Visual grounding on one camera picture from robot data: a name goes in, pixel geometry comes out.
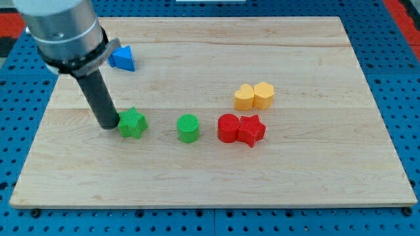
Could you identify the wooden board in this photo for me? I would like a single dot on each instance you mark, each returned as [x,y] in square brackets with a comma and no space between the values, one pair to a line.
[325,144]

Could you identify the green cylinder block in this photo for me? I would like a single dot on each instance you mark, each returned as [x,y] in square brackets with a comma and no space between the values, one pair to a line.
[188,128]

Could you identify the yellow hexagon block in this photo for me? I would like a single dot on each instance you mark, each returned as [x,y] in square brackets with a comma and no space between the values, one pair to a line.
[263,95]

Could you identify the green star block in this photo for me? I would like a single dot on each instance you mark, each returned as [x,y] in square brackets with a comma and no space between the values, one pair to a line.
[132,123]

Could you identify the red cylinder block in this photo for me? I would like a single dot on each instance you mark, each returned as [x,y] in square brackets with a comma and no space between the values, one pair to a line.
[228,125]

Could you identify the yellow heart block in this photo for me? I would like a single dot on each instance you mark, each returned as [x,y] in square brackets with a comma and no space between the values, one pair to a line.
[243,98]

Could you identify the blue triangle block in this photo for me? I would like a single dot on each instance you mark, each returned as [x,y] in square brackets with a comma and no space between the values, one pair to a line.
[123,58]

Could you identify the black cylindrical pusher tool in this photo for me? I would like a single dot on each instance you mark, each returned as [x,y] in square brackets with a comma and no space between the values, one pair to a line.
[99,99]

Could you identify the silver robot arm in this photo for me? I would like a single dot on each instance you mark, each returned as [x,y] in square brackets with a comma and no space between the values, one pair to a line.
[68,34]

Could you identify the red star block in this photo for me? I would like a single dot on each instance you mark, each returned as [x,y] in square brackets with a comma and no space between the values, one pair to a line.
[251,130]

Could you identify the blue cube block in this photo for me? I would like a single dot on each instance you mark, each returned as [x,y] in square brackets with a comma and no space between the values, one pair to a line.
[111,61]

